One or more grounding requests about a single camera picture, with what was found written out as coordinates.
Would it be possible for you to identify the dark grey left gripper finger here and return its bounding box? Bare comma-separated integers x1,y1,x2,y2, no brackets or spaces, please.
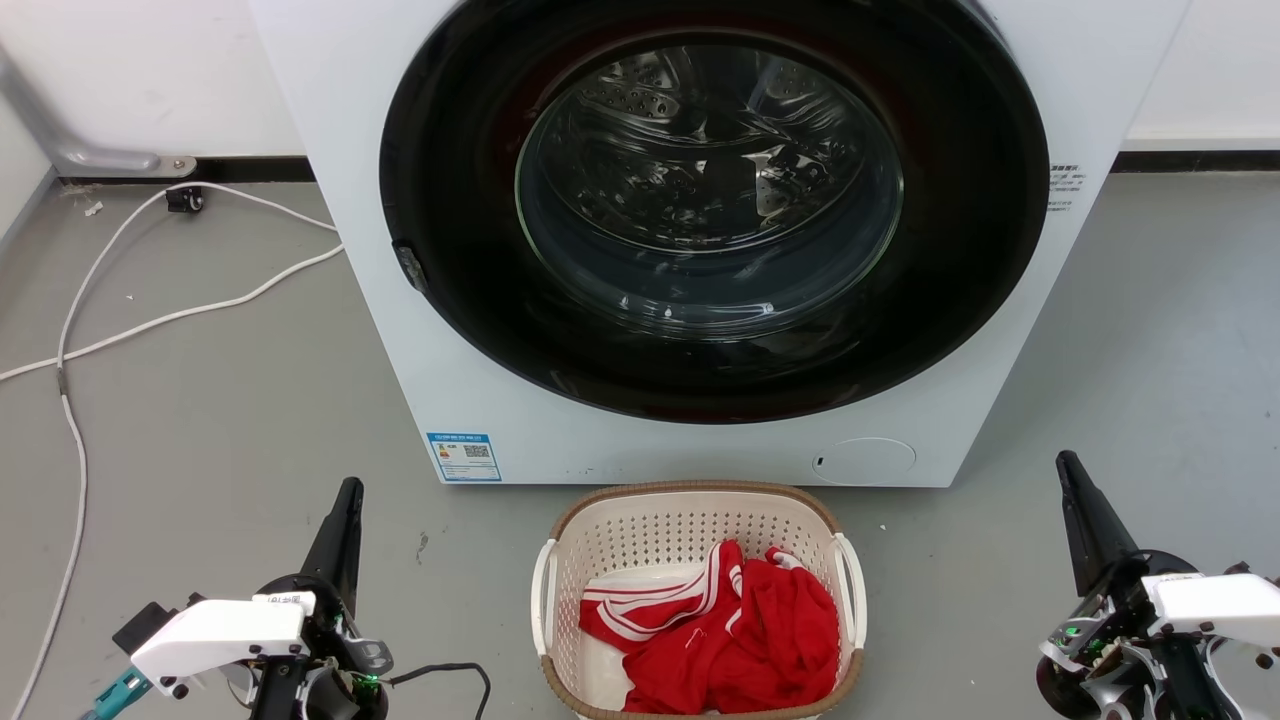
299,477,365,605

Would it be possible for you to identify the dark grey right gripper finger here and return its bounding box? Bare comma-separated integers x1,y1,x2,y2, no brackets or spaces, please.
1056,450,1143,598

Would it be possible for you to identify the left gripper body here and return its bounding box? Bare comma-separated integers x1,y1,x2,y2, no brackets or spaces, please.
248,574,395,720

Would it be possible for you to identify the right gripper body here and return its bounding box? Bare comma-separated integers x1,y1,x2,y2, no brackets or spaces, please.
1034,549,1280,720

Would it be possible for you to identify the white perforated laundry basket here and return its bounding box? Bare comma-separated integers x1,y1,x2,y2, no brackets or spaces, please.
530,481,868,720

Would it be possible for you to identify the blue energy label sticker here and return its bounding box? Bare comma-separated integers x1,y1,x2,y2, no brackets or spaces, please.
426,431,503,484

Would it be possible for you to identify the teal connector piece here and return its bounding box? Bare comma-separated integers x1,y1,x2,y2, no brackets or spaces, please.
78,667,153,720

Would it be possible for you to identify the black round washer door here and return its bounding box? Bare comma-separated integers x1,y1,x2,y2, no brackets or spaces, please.
379,0,1051,425

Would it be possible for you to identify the red garment with white stripes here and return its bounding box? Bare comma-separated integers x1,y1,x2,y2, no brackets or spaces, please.
578,540,842,715

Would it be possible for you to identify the white front-load washing machine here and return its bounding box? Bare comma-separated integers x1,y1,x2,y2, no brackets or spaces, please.
248,0,1194,489

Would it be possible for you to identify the grey metal pipe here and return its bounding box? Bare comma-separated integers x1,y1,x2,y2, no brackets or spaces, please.
0,45,198,180

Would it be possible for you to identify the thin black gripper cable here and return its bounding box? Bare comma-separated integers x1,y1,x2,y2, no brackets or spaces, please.
385,661,493,720

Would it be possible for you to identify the white power cable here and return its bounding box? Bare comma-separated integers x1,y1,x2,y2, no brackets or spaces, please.
0,243,346,384

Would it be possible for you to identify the long white looping cable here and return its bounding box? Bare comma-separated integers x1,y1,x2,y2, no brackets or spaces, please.
8,181,341,720

